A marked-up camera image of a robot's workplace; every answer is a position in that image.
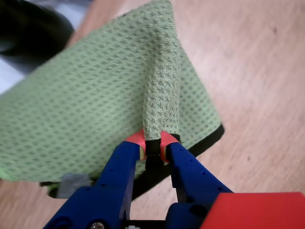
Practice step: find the red camera mount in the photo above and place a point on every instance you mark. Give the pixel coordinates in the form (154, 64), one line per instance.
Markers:
(257, 212)

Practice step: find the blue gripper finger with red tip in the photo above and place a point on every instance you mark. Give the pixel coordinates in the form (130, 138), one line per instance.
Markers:
(190, 171)
(114, 171)

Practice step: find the green waffle cloth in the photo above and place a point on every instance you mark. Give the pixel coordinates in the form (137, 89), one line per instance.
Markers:
(83, 95)

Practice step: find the grey tape piece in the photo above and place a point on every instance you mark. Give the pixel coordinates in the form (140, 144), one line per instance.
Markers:
(71, 183)

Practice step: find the black rounded object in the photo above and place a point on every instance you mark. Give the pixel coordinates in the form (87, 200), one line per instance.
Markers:
(28, 31)

